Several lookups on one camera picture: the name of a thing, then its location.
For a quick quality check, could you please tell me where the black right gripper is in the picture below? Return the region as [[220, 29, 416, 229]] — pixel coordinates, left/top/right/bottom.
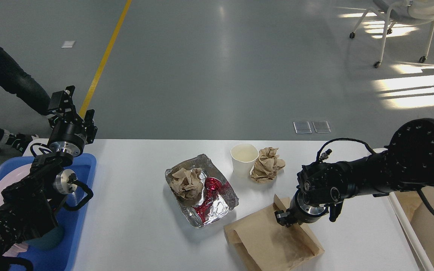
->
[[275, 190, 329, 228]]

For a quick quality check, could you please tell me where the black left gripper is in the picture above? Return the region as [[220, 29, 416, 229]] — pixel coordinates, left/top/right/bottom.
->
[[47, 85, 98, 157]]

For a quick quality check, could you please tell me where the brown paper bag front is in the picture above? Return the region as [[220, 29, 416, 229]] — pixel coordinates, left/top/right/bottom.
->
[[224, 195, 324, 271]]

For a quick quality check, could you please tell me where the brown paper bag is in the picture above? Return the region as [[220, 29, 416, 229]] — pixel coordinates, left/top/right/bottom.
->
[[224, 195, 324, 271], [394, 192, 423, 222]]

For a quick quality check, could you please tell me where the pink plate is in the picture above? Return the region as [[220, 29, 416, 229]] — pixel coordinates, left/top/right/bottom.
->
[[0, 164, 31, 206]]

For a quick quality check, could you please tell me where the aluminium foil tray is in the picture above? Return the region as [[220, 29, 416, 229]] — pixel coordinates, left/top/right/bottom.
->
[[164, 154, 239, 228]]

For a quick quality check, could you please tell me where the dark green mug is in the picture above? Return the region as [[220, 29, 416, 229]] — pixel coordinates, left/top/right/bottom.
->
[[25, 226, 65, 251]]

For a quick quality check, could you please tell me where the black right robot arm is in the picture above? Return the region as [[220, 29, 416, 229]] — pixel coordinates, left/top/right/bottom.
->
[[274, 118, 434, 227]]

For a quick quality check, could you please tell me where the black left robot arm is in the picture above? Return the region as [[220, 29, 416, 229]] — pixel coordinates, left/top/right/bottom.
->
[[0, 85, 98, 271]]

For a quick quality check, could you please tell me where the crumpled brown paper ball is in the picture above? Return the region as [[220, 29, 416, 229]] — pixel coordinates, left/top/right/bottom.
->
[[250, 146, 286, 184]]

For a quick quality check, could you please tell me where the white paper cup left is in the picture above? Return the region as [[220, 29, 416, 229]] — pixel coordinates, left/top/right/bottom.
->
[[230, 143, 259, 177]]

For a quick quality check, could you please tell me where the clear floor plate left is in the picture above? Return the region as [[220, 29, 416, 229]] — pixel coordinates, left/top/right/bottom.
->
[[293, 121, 312, 134]]

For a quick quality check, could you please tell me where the clear floor plate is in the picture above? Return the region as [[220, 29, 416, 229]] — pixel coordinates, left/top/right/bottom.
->
[[293, 121, 312, 134], [312, 121, 332, 133]]

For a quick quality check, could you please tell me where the person in dark clothes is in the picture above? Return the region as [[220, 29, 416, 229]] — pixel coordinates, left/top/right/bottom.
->
[[0, 47, 55, 153]]

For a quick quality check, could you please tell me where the white plastic bin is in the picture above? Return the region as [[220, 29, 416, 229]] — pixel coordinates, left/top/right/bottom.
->
[[373, 147, 434, 271]]

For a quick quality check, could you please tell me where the clear floor plate right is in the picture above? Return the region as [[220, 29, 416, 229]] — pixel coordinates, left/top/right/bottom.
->
[[312, 121, 332, 133]]

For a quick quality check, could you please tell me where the crumpled brown paper in tray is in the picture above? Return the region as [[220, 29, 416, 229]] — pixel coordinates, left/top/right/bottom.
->
[[170, 168, 203, 200]]

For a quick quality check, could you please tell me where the blue plastic tray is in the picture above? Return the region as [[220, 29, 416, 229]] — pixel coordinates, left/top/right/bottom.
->
[[0, 153, 96, 271]]

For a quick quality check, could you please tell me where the pink mug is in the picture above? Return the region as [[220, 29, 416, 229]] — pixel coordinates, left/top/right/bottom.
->
[[3, 242, 29, 257]]

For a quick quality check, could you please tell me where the white chair right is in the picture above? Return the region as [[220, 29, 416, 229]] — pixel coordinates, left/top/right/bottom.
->
[[349, 0, 434, 68]]

